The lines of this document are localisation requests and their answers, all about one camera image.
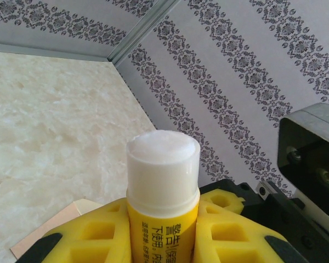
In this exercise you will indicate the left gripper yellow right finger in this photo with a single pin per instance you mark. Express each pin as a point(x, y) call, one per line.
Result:
point(230, 238)

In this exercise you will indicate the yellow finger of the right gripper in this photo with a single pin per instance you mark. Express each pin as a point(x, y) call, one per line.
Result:
point(233, 204)

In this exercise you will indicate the yellow glue stick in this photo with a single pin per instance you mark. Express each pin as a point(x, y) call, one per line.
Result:
point(161, 178)

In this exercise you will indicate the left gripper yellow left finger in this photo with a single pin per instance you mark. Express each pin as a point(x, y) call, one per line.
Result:
point(90, 238)

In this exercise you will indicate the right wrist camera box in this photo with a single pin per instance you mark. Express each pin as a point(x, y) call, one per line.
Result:
point(309, 153)

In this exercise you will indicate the aluminium frame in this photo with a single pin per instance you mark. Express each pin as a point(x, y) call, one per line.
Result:
point(144, 27)

